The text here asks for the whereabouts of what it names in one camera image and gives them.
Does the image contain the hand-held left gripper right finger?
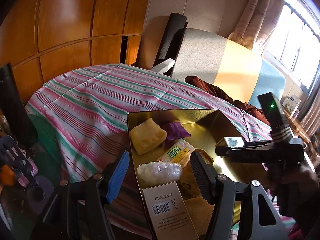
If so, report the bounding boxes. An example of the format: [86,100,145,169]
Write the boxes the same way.
[190,152,288,240]

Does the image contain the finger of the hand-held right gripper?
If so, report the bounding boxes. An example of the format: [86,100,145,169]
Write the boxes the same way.
[215,141,253,157]
[228,154,263,163]

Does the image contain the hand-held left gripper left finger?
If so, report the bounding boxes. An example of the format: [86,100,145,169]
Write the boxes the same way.
[32,150,131,240]

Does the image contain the gold metal tray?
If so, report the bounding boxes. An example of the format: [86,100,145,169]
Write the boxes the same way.
[126,109,268,240]

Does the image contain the cracker packet with green edges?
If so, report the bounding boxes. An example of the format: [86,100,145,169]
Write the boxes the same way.
[156,140,196,166]

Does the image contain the clear plastic bag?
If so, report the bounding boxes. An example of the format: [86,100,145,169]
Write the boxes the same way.
[137,162,183,188]

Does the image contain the green gold carton box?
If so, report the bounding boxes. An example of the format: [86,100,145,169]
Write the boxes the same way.
[142,181,200,240]

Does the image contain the yellow sponge block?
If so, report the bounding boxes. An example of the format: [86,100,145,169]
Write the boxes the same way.
[129,118,168,156]

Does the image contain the purple snack packet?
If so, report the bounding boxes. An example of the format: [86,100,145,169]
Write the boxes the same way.
[161,121,192,140]

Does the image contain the person's right forearm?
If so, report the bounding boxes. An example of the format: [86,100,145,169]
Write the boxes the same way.
[276,192,320,233]

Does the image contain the person's right hand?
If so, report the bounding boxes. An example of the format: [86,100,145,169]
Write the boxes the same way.
[266,162,320,201]

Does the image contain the wooden desk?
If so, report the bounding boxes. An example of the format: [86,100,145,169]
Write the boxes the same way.
[282,109,320,157]

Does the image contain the white appliance box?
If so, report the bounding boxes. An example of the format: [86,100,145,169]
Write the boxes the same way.
[282,95,302,113]

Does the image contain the brown blanket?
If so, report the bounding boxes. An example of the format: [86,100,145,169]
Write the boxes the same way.
[185,75,271,125]

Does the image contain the striped bedsheet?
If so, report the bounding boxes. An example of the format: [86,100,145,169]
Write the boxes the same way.
[25,63,300,240]

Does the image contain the grey tape roll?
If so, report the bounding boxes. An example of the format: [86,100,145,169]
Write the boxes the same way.
[26,176,55,207]

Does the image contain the beige blue padded headboard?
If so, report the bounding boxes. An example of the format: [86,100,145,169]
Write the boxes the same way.
[171,28,286,105]

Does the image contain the white foam block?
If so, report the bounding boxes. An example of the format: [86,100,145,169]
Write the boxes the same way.
[151,58,176,74]

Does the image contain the window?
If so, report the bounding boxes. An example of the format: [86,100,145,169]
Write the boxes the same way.
[261,0,320,91]

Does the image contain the black tall cylinder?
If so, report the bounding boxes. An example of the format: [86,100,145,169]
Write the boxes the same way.
[0,63,39,148]

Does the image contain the black rolled mat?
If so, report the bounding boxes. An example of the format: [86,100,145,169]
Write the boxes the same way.
[152,12,188,73]

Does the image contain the beige curtain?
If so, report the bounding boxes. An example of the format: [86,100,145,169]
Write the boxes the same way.
[227,0,287,56]

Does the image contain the wooden wardrobe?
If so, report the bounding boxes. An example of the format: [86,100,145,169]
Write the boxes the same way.
[0,0,154,105]

